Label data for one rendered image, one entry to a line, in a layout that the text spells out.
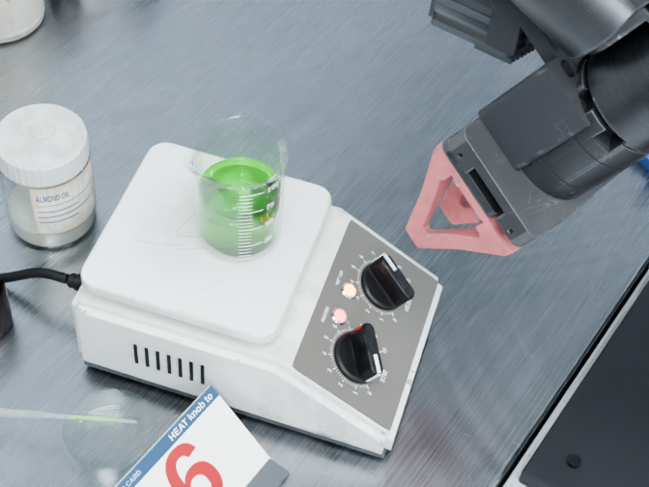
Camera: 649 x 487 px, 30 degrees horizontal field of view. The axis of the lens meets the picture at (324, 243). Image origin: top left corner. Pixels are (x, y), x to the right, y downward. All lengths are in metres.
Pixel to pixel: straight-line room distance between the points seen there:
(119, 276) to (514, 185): 0.23
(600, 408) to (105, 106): 0.42
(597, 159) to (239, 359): 0.23
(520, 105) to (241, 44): 0.40
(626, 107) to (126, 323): 0.31
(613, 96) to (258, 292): 0.24
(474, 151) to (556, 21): 0.08
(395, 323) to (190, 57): 0.31
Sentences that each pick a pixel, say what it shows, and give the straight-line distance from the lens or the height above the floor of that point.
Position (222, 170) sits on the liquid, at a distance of 0.70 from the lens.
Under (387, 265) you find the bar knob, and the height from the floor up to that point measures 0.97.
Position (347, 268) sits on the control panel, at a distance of 0.74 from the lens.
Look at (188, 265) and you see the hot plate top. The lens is 0.70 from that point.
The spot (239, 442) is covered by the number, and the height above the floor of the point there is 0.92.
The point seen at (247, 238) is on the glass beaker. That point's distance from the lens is 0.68.
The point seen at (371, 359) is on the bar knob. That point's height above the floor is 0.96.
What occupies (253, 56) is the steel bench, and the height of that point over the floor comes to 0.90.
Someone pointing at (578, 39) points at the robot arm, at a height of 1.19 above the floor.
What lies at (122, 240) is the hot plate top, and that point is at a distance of 0.72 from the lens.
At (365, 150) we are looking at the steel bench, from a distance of 0.89.
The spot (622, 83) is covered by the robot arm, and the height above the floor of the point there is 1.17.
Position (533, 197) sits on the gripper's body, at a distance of 0.61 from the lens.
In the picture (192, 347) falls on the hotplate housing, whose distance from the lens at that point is 0.70.
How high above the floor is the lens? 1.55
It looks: 51 degrees down
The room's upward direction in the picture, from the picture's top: 6 degrees clockwise
